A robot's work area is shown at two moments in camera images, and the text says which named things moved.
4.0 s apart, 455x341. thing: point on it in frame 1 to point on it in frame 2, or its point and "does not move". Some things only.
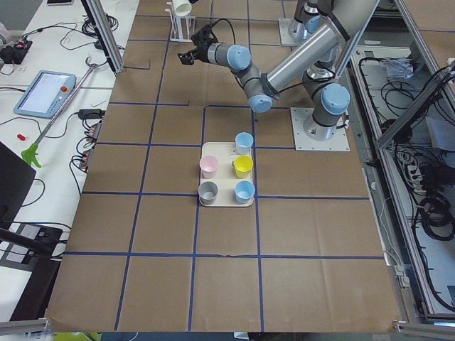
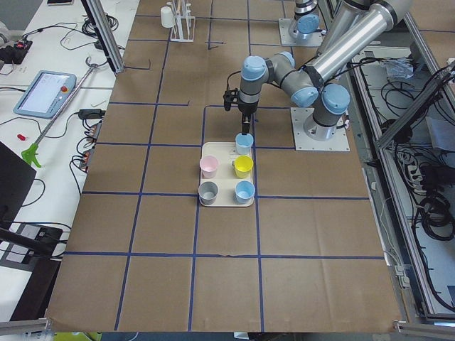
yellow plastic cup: [242, 165] does not move
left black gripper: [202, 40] to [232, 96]
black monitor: [16, 177] does not move
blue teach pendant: [45, 94] does not move
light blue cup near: [244, 191] does not move
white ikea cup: [183, 8] to [166, 16]
